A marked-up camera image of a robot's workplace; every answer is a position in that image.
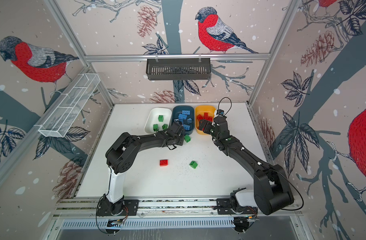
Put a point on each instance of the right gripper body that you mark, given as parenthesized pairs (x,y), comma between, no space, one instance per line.
(211,129)

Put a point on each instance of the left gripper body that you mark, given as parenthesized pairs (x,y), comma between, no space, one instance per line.
(179,140)

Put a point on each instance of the green lego bottom pair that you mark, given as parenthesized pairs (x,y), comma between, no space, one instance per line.
(155,128)

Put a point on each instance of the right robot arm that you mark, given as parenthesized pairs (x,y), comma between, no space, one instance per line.
(272,191)

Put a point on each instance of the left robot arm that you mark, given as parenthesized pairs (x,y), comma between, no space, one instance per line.
(121,156)

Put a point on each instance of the green lego by teal bin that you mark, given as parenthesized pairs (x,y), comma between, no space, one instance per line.
(187,138)

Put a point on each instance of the yellow plastic bin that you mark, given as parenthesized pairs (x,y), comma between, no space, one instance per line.
(203,112)

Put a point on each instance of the white plastic bin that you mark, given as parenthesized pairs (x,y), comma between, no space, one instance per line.
(153,119)

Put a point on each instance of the teal plastic bin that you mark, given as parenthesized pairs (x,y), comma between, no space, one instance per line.
(177,110)

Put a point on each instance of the blue lego upper pile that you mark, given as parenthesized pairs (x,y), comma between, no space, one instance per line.
(186,113)

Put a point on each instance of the black hanging wire basket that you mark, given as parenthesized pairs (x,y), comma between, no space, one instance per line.
(178,69)

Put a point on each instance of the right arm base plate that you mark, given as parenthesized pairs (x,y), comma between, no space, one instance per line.
(230,206)

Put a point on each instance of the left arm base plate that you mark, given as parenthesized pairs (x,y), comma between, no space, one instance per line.
(123,207)

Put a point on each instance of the white wire mesh basket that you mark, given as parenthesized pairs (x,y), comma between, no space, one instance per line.
(61,119)

